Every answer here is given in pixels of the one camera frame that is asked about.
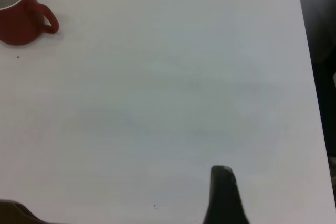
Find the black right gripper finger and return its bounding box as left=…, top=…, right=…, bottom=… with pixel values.
left=203, top=165, right=251, bottom=224

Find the red ceramic mug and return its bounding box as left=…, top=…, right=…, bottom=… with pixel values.
left=0, top=0, right=60, bottom=46

